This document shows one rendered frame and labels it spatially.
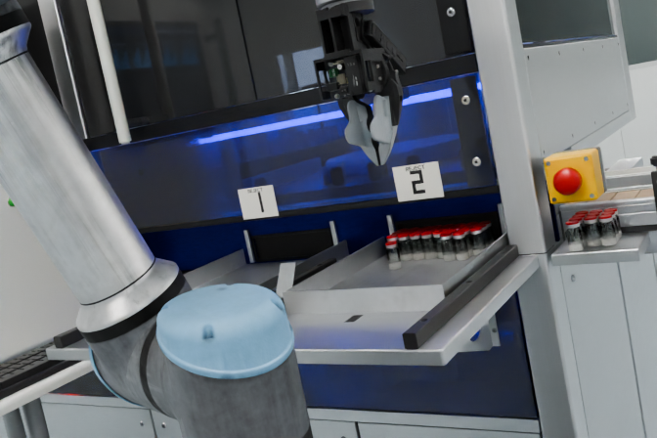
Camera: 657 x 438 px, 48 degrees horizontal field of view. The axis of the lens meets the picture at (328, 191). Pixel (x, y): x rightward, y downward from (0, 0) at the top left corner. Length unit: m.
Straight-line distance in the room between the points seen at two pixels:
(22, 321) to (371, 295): 0.84
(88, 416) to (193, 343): 1.36
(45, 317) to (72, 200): 0.97
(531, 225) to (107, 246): 0.70
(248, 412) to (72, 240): 0.23
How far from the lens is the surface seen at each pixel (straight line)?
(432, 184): 1.25
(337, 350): 0.93
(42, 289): 1.68
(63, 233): 0.74
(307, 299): 1.11
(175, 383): 0.68
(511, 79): 1.19
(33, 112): 0.72
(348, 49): 0.94
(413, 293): 1.02
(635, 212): 1.29
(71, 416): 2.05
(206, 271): 1.50
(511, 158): 1.20
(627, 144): 5.86
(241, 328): 0.64
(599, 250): 1.20
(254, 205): 1.44
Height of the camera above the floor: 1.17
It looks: 6 degrees down
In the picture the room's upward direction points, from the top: 11 degrees counter-clockwise
